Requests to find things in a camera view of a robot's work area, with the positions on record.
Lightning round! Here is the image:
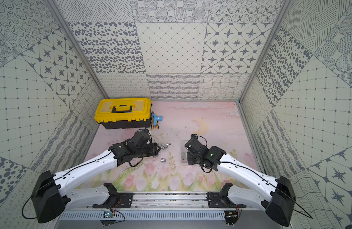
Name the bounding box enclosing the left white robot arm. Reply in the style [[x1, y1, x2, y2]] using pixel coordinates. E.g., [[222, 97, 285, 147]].
[[30, 129, 161, 223]]

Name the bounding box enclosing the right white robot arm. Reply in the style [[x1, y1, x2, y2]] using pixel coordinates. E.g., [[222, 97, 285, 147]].
[[185, 134, 296, 227]]

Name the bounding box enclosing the clear plastic storage box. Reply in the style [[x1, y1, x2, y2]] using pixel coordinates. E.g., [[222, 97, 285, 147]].
[[180, 140, 188, 164]]

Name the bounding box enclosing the chrome socket cluster piece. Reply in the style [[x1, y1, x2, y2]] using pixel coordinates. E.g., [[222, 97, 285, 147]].
[[160, 143, 171, 149]]

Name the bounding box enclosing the blue yellow hand tool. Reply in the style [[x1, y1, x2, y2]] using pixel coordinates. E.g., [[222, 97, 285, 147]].
[[151, 112, 162, 130]]

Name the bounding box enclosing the yellow black toolbox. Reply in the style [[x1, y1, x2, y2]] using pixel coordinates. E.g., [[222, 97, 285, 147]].
[[94, 98, 152, 129]]

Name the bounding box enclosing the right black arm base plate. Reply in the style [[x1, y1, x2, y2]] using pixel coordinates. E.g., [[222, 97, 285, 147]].
[[206, 192, 247, 208]]

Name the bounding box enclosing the aluminium mounting rail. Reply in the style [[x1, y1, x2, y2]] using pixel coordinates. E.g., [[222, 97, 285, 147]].
[[65, 188, 265, 211]]

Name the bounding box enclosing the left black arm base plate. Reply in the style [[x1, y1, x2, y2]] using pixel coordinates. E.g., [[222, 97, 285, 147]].
[[100, 192, 134, 209]]

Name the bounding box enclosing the white slotted cable duct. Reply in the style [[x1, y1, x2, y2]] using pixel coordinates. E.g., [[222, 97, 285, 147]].
[[59, 210, 225, 220]]

